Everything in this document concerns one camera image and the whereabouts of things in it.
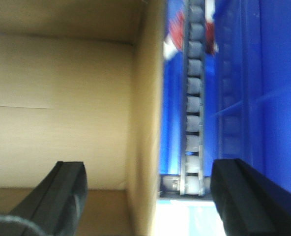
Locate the brown EcoFlow cardboard box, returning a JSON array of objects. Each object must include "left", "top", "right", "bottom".
[{"left": 0, "top": 0, "right": 166, "bottom": 236}]

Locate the grey roller track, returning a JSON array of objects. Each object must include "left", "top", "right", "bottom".
[{"left": 179, "top": 0, "right": 205, "bottom": 197}]

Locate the red white label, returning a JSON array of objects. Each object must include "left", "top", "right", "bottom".
[{"left": 163, "top": 0, "right": 215, "bottom": 60}]

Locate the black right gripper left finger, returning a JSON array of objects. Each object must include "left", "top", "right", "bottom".
[{"left": 11, "top": 162, "right": 87, "bottom": 236}]

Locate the blue plastic bin right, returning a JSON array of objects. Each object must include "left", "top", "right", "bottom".
[{"left": 210, "top": 0, "right": 291, "bottom": 217}]

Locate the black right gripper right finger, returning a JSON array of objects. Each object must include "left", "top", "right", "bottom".
[{"left": 210, "top": 159, "right": 291, "bottom": 236}]

